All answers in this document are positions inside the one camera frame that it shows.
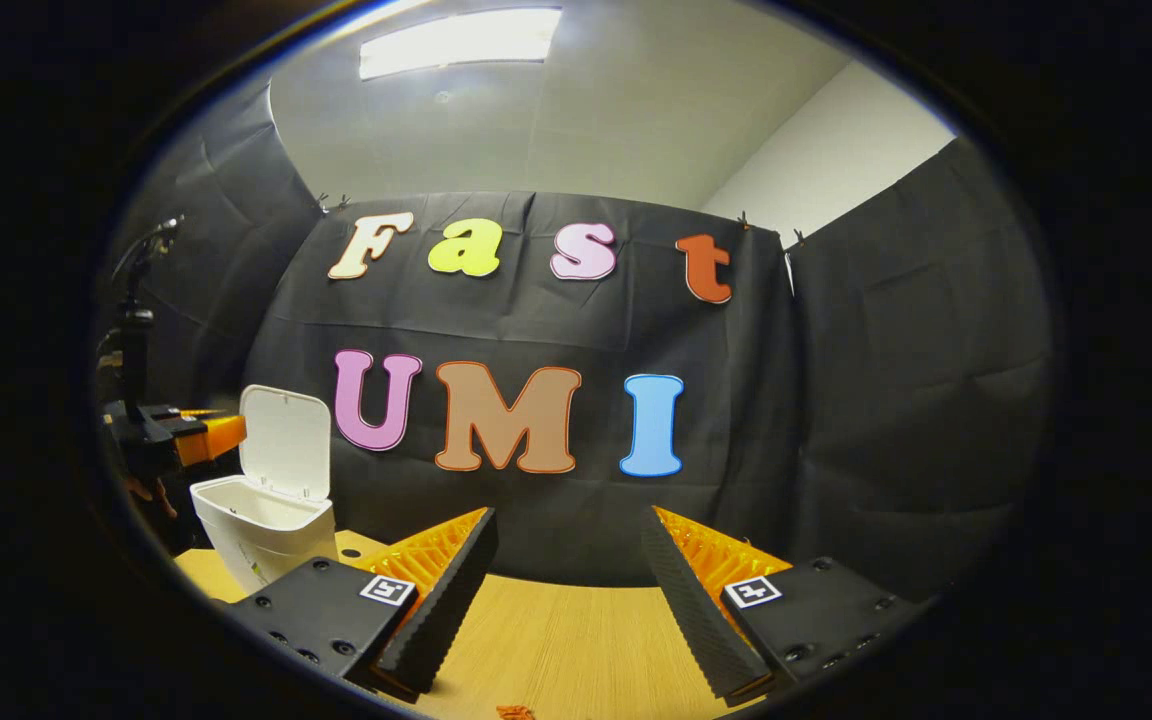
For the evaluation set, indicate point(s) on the wooden desktop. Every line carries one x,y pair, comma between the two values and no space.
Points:
576,640

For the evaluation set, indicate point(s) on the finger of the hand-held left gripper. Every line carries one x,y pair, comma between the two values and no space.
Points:
216,435

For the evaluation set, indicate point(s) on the black backdrop cloth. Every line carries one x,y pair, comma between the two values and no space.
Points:
576,320

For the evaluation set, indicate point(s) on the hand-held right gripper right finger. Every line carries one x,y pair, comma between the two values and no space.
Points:
691,620

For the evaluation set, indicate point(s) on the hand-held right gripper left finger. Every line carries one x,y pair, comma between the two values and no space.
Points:
451,610

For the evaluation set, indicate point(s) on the white desktop garbage bin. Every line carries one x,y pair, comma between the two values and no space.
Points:
256,540

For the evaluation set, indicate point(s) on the orange paper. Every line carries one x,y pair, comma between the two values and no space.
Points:
514,713

